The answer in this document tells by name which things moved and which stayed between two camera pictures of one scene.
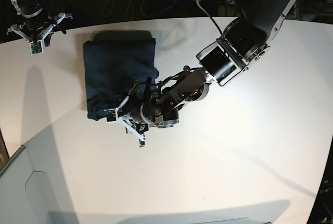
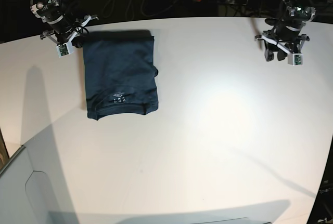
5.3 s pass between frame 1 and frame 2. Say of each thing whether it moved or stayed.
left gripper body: moved
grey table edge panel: stayed
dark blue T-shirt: stayed
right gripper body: moved
